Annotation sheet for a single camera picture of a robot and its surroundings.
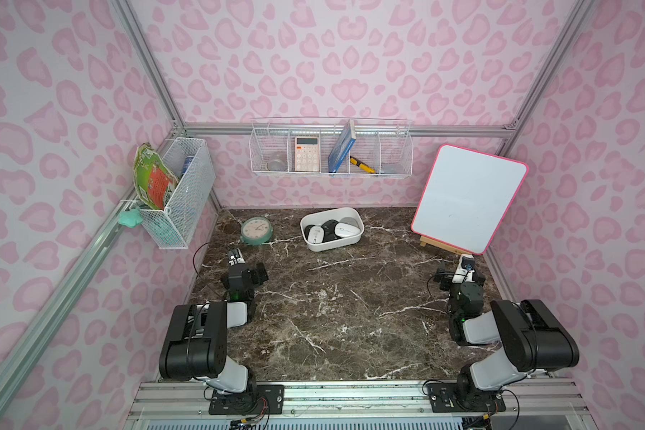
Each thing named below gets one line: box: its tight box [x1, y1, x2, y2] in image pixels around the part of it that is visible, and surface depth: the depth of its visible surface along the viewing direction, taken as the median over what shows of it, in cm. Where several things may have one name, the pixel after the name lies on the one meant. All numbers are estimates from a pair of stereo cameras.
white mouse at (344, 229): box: [335, 222, 362, 238], surface depth 107 cm
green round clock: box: [240, 216, 274, 246], surface depth 112 cm
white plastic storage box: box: [300, 206, 365, 253], surface depth 112 cm
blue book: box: [327, 119, 357, 173], surface depth 90 cm
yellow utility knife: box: [349, 155, 376, 174], surface depth 100 cm
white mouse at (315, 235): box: [308, 225, 325, 245], surface depth 106 cm
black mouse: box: [320, 219, 342, 243], surface depth 110 cm
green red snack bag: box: [133, 142, 179, 211], surface depth 74 cm
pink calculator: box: [294, 136, 320, 172], surface depth 97 cm
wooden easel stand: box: [419, 235, 473, 256], surface depth 104 cm
